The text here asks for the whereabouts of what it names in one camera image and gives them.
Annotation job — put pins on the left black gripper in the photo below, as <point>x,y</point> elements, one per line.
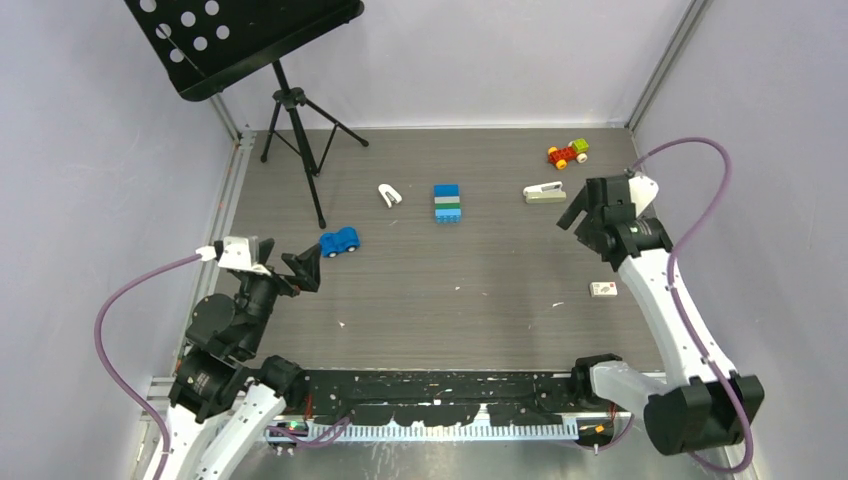
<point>307,271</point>

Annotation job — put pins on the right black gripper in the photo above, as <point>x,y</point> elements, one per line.
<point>580,204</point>

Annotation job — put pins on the beige white stapler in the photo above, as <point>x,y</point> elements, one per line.
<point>551,192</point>

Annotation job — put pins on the white staple box sleeve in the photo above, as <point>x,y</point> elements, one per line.
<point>607,289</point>

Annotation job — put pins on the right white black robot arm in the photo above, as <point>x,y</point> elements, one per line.
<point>703,402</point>

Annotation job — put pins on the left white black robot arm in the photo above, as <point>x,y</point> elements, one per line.
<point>218,406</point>

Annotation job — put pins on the blue toy car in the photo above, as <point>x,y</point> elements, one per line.
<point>344,240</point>

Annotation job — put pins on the red green toy car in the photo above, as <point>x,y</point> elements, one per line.
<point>574,151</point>

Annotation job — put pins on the white staple remover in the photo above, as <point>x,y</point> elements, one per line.
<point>390,195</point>

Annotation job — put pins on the blue green brick stack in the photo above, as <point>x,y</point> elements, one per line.
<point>447,204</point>

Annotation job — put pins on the black music stand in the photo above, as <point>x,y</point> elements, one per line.
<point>206,47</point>

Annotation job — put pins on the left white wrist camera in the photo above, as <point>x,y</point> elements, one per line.
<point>238,254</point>

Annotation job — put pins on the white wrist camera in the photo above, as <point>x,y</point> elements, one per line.
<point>642,190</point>
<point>238,254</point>

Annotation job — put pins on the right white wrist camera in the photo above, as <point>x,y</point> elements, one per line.
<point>642,190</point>

